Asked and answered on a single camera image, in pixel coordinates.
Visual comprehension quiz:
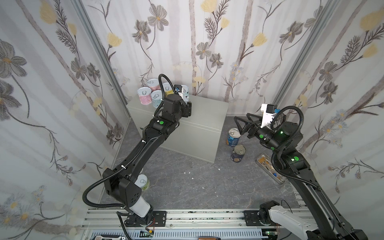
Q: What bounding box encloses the yellow can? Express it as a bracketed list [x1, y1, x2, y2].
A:
[163, 83, 174, 96]

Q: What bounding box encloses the teal can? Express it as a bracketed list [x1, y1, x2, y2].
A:
[151, 90, 163, 108]

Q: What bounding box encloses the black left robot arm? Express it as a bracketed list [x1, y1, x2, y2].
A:
[82, 85, 192, 226]

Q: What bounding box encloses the light blue can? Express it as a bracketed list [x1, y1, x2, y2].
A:
[182, 85, 190, 103]

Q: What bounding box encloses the grey metal cabinet counter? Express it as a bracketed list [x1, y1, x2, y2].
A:
[126, 94, 230, 164]

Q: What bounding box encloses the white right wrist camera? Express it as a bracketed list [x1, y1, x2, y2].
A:
[261, 104, 279, 128]

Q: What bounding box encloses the blue can silver lid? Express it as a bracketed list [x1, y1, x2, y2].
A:
[226, 128, 241, 147]

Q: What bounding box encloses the green can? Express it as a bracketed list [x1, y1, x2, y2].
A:
[135, 174, 150, 191]

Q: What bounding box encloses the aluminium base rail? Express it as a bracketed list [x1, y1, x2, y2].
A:
[81, 208, 317, 240]

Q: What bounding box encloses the dark blue can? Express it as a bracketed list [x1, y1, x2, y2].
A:
[231, 145, 246, 163]

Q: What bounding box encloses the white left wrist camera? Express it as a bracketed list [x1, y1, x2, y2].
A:
[174, 85, 184, 97]

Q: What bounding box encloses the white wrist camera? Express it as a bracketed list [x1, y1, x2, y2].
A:
[174, 85, 184, 97]
[261, 104, 279, 128]

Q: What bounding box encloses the pink can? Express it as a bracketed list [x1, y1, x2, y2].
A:
[147, 79, 161, 92]
[137, 87, 152, 106]

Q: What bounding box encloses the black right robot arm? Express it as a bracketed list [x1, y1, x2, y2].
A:
[234, 105, 368, 240]

